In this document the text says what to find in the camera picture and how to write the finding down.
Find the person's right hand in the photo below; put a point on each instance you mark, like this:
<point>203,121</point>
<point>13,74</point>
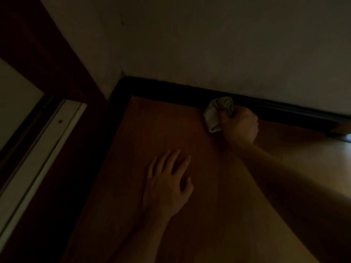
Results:
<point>241,128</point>

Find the black baseboard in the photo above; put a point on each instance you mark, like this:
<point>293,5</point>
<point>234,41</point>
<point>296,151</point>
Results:
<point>178,93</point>
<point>94,161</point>

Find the grey cleaning cloth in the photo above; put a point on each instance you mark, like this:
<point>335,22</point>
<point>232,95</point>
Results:
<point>214,117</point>

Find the person's left hand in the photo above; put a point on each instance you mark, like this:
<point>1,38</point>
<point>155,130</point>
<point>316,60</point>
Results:
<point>164,191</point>

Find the brown inner wooden strip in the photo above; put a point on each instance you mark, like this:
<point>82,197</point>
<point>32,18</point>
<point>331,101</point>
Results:
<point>24,139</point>

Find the person's right forearm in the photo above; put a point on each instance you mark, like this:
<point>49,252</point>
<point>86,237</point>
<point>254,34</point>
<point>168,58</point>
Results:
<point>296,194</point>

